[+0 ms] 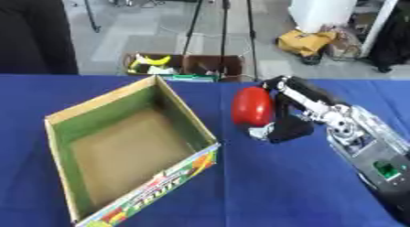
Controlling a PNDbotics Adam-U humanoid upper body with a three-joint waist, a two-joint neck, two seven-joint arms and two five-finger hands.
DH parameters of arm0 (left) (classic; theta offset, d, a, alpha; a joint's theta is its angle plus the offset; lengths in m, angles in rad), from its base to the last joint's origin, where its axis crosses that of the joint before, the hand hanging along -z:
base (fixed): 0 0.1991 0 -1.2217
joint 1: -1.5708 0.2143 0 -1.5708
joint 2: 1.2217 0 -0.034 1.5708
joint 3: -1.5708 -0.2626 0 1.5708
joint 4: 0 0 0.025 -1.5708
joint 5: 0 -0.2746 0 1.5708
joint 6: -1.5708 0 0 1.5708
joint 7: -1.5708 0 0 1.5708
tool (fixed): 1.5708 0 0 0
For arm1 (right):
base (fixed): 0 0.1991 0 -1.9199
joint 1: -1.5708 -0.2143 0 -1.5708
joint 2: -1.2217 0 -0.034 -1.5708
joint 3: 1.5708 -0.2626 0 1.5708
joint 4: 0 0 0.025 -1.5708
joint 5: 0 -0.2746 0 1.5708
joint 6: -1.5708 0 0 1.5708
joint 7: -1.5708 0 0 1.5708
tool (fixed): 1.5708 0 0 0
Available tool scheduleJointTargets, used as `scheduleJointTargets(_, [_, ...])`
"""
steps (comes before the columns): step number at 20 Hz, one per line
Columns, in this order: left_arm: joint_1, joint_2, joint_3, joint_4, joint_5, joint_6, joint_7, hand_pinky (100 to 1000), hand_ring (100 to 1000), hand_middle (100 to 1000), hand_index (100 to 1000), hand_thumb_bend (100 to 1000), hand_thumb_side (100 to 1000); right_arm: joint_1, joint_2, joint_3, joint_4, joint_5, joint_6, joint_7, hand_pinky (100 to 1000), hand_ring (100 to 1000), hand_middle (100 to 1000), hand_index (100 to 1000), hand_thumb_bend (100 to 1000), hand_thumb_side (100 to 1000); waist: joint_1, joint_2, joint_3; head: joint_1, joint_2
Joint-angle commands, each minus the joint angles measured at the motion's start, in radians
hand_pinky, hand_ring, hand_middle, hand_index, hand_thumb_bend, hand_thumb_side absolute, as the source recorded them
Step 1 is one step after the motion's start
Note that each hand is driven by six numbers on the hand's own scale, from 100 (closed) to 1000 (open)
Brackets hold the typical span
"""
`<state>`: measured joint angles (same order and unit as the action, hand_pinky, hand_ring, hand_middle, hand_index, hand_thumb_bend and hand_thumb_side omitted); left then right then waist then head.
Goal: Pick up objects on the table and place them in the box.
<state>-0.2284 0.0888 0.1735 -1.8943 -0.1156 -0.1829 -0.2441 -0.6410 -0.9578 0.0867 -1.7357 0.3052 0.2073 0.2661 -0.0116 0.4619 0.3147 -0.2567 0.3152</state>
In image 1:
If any red toy fruit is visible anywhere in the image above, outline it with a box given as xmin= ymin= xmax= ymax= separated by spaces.
xmin=231 ymin=86 xmax=275 ymax=127

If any yellow bag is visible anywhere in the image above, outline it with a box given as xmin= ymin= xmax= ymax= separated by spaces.
xmin=275 ymin=28 xmax=340 ymax=58

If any white pillar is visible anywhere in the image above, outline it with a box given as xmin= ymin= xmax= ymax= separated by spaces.
xmin=286 ymin=0 xmax=362 ymax=34

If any black tripod leg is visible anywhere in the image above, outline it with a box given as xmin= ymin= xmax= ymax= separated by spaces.
xmin=78 ymin=0 xmax=103 ymax=34

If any yellow toy banana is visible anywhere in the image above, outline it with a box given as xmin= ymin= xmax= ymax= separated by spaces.
xmin=128 ymin=54 xmax=173 ymax=70

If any black tripod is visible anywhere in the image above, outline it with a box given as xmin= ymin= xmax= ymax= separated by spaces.
xmin=180 ymin=0 xmax=260 ymax=82

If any brown cardboard box on floor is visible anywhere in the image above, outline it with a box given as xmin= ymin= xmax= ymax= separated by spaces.
xmin=122 ymin=52 xmax=247 ymax=83

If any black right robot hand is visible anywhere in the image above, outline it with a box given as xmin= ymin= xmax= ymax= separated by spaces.
xmin=248 ymin=75 xmax=346 ymax=145

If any person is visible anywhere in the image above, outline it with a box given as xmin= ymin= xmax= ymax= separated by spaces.
xmin=0 ymin=0 xmax=81 ymax=75

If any cardboard box with green inside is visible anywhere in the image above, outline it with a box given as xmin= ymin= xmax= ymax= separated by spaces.
xmin=43 ymin=74 xmax=223 ymax=227

